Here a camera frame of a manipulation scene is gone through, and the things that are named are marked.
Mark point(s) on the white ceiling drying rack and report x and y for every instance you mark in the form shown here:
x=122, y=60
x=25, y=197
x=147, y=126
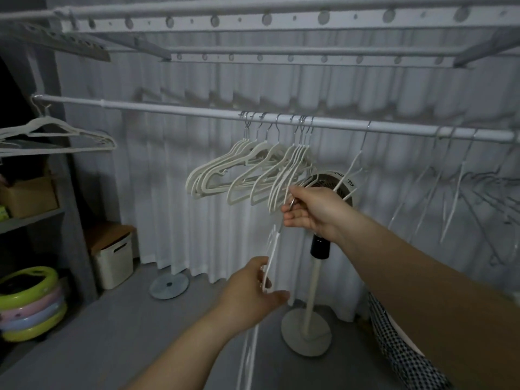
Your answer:
x=243, y=22

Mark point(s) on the person's right forearm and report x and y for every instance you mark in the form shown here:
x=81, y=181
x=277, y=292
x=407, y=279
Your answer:
x=426, y=304

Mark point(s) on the row of cream velvet hangers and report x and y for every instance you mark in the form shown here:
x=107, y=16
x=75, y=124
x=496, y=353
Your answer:
x=243, y=166

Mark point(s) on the white pleated curtain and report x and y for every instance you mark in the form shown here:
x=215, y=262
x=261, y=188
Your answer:
x=162, y=198

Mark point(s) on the person's left hand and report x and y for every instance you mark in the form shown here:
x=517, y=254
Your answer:
x=241, y=300

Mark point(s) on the brown cardboard box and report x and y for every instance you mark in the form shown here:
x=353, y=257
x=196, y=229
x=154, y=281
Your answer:
x=28, y=196

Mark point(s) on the grey round stand base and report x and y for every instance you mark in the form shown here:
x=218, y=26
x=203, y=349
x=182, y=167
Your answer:
x=168, y=286

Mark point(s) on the person's left forearm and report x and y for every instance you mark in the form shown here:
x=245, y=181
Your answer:
x=183, y=353

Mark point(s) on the person's right thumb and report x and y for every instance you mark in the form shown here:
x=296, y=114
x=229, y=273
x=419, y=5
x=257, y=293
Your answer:
x=295, y=220

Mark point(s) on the white clothes hanger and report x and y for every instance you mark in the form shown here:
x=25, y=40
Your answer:
x=272, y=253

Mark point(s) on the grey shelf unit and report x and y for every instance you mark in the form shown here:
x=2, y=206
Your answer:
x=77, y=239

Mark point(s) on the white hanging rod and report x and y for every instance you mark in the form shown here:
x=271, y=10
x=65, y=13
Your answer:
x=183, y=109

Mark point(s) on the pale velvet hanger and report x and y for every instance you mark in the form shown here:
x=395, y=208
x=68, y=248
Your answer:
x=53, y=122
x=40, y=151

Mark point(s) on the small green packet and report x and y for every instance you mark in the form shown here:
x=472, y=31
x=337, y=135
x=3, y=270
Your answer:
x=3, y=213

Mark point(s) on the white standing fan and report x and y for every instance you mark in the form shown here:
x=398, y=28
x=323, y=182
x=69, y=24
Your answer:
x=310, y=296

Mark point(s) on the black white checked laundry basket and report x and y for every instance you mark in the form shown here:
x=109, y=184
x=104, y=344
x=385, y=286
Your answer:
x=390, y=341

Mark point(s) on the person's left thumb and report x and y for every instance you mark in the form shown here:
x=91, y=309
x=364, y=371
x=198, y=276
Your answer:
x=278, y=298

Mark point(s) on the white storage box wooden lid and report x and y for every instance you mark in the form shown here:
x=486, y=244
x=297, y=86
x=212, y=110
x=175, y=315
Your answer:
x=111, y=259

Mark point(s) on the person's right hand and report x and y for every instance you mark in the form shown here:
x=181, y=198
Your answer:
x=325, y=215

